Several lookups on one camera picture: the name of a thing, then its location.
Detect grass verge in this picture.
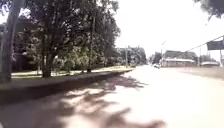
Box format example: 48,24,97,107
9,65,136,81

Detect thin pole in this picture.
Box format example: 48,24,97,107
124,44,130,68

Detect vehicle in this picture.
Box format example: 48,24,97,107
152,63,162,70

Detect street lamp pole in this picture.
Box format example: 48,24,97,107
159,40,167,68

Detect row of trees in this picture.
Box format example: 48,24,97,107
0,0,148,79

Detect pale asphalt road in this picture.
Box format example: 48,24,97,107
0,64,224,128

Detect dark raised kerb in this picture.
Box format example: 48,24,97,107
0,68,135,106

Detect building with pale roof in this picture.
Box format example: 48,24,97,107
161,49,200,68

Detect dark sign board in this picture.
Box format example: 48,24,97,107
206,39,224,52

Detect overhanging tree branches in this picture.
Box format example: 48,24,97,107
194,0,224,20

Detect overhead wires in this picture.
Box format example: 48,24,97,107
179,34,224,58

